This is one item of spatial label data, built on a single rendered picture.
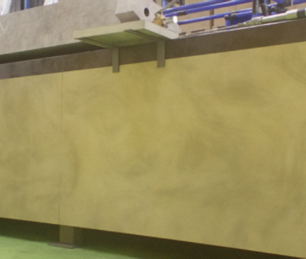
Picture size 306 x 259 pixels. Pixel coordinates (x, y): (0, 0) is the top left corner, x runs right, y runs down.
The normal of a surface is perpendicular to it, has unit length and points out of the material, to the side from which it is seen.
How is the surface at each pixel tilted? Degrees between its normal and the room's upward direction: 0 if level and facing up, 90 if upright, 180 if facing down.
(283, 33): 90
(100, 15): 80
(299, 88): 90
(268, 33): 90
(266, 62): 90
